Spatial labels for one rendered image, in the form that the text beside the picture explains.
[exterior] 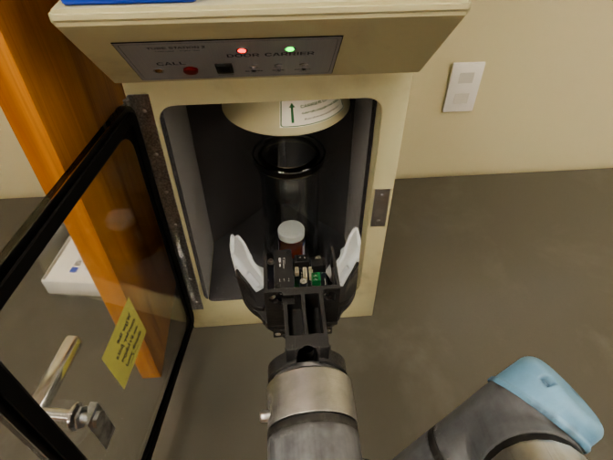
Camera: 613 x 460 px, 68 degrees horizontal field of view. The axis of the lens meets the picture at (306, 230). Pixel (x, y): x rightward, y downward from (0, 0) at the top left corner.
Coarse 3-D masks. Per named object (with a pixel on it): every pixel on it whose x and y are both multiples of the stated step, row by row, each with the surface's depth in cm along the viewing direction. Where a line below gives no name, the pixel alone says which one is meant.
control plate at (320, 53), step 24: (120, 48) 38; (144, 48) 38; (168, 48) 39; (192, 48) 39; (216, 48) 39; (264, 48) 40; (312, 48) 40; (336, 48) 41; (144, 72) 44; (168, 72) 44; (216, 72) 45; (240, 72) 45; (264, 72) 45; (288, 72) 46; (312, 72) 46
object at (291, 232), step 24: (264, 144) 69; (288, 144) 72; (312, 144) 69; (264, 168) 65; (288, 168) 64; (312, 168) 65; (264, 192) 70; (288, 192) 67; (312, 192) 69; (264, 216) 75; (288, 216) 70; (312, 216) 73; (288, 240) 74; (312, 240) 76
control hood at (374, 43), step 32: (224, 0) 35; (256, 0) 35; (288, 0) 35; (320, 0) 35; (352, 0) 35; (384, 0) 35; (416, 0) 35; (448, 0) 35; (64, 32) 35; (96, 32) 35; (128, 32) 35; (160, 32) 36; (192, 32) 36; (224, 32) 36; (256, 32) 37; (288, 32) 37; (320, 32) 37; (352, 32) 38; (384, 32) 38; (416, 32) 38; (448, 32) 39; (96, 64) 41; (128, 64) 42; (352, 64) 45; (384, 64) 45; (416, 64) 46
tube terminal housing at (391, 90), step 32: (160, 96) 50; (192, 96) 51; (224, 96) 51; (256, 96) 51; (288, 96) 52; (320, 96) 52; (352, 96) 52; (384, 96) 53; (160, 128) 53; (384, 128) 56; (384, 160) 59; (192, 256) 68; (224, 320) 80; (256, 320) 81
